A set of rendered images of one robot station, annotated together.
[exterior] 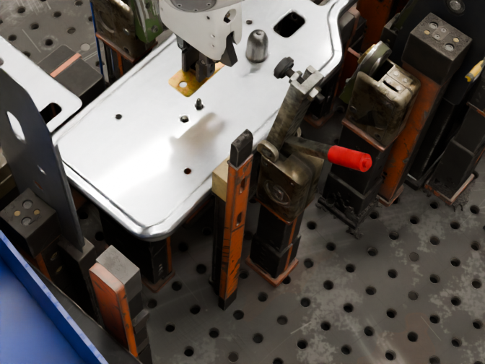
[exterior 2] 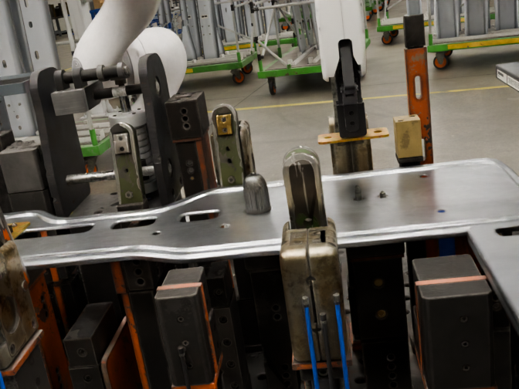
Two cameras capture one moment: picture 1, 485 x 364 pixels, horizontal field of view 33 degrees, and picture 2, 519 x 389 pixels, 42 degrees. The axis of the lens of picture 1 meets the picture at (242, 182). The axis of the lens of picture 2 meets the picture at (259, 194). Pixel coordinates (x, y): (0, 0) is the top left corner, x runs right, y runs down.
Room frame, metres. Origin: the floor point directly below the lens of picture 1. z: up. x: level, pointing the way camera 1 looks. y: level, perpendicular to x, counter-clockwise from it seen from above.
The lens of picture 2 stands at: (1.13, 0.71, 1.29)
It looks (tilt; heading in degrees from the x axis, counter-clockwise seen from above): 18 degrees down; 242
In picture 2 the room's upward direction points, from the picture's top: 9 degrees counter-clockwise
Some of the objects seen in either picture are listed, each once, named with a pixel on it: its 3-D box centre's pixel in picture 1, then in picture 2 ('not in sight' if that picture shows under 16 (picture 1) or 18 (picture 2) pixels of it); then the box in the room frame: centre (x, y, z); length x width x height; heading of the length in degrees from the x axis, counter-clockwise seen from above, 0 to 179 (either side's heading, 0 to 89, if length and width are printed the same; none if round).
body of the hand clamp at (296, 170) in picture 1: (281, 216); (359, 238); (0.56, -0.06, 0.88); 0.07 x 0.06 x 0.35; 55
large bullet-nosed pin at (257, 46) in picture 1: (257, 46); (256, 197); (0.76, 0.00, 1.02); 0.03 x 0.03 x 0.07
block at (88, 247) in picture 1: (69, 271); not in sight; (0.45, 0.24, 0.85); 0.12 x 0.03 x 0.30; 55
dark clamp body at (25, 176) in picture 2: not in sight; (55, 254); (0.95, -0.38, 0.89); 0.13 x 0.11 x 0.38; 55
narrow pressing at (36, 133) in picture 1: (31, 157); not in sight; (0.45, 0.24, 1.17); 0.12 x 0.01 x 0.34; 55
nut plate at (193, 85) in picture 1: (198, 68); (352, 132); (0.66, 0.07, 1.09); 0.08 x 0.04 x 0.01; 145
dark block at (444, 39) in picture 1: (406, 122); (207, 221); (0.73, -0.24, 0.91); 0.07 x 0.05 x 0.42; 55
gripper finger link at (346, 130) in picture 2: (184, 44); (351, 110); (0.67, 0.09, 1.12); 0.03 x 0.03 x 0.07; 55
